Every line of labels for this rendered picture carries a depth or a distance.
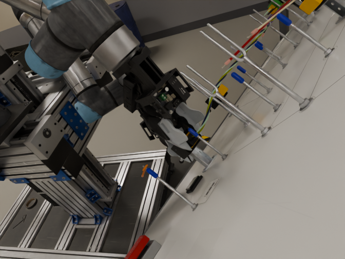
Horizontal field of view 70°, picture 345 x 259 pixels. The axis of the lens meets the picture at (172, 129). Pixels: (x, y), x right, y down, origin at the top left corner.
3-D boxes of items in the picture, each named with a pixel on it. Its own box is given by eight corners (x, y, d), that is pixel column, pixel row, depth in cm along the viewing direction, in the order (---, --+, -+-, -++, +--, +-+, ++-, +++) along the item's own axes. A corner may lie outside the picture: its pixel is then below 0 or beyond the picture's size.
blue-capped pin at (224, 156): (226, 155, 46) (189, 127, 47) (229, 153, 45) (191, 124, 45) (222, 161, 46) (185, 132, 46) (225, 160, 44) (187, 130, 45)
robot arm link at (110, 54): (88, 59, 44) (118, 33, 47) (107, 79, 45) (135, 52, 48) (98, 45, 37) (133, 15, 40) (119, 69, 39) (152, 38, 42)
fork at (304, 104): (309, 107, 26) (202, 25, 26) (298, 114, 27) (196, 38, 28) (315, 95, 27) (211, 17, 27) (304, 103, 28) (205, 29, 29)
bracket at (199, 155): (213, 156, 57) (196, 143, 58) (217, 154, 55) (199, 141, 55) (203, 172, 56) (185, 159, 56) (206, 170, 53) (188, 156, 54)
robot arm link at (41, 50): (75, 60, 56) (103, 30, 49) (50, 90, 48) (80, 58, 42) (44, 33, 52) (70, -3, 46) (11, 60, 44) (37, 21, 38)
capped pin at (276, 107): (277, 111, 36) (229, 75, 36) (273, 113, 37) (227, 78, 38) (283, 103, 36) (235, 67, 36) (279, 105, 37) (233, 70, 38)
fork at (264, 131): (268, 134, 32) (181, 68, 33) (260, 140, 34) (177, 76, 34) (273, 124, 33) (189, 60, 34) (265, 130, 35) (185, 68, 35)
